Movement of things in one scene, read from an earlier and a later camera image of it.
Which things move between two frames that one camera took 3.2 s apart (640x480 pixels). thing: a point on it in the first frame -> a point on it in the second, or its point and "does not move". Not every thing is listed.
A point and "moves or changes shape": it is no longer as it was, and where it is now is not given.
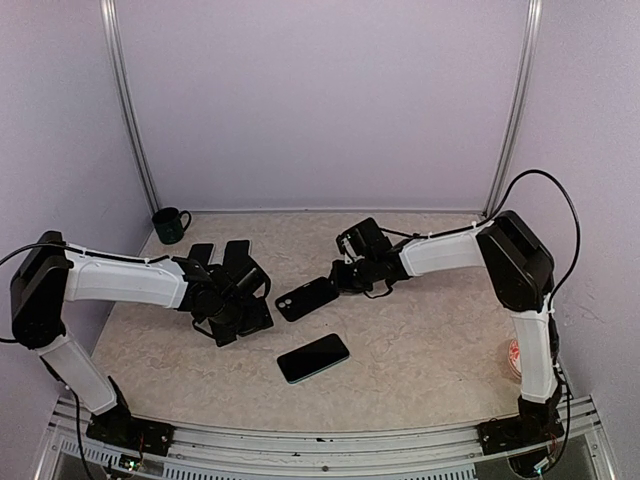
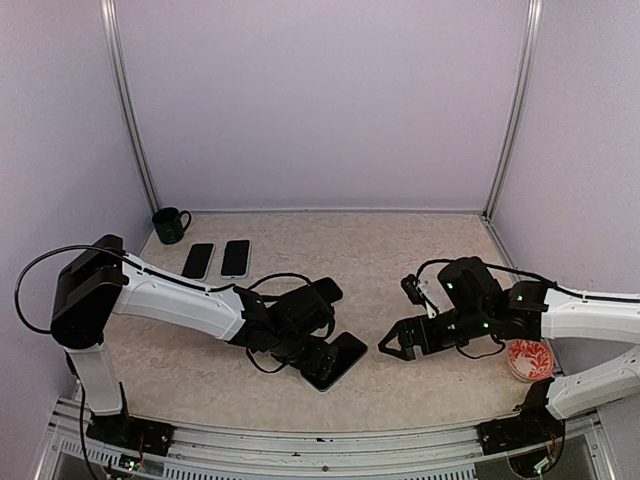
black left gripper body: [239, 321] -> [318, 365]
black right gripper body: [357, 280] -> [435, 341]
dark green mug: [168, 224] does not move
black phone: [201, 252] does not move
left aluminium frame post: [108, 11] does not move
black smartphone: [307, 360] moves or changes shape
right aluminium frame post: [518, 107] does not move
